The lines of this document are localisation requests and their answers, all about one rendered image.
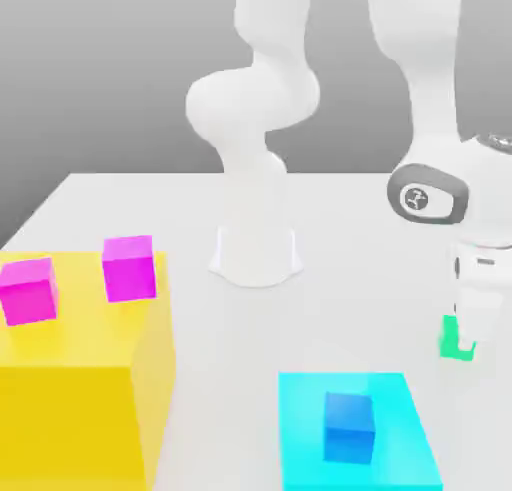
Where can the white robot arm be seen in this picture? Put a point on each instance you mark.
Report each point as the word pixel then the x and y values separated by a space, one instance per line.
pixel 256 99

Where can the small blue cube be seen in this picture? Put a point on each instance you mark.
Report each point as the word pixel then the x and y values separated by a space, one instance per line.
pixel 348 427

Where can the small magenta cube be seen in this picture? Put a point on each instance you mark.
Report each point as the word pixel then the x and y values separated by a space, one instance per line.
pixel 28 295
pixel 128 271

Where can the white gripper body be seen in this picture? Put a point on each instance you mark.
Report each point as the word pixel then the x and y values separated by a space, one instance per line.
pixel 478 301

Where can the large yellow box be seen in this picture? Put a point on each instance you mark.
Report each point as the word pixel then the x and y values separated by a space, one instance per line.
pixel 68 419

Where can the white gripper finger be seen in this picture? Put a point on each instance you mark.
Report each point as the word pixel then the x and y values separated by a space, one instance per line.
pixel 476 329

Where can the small green cube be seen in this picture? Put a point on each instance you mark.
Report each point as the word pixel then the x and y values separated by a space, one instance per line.
pixel 448 341

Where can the large cyan box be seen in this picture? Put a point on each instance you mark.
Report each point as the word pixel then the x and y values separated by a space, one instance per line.
pixel 404 427

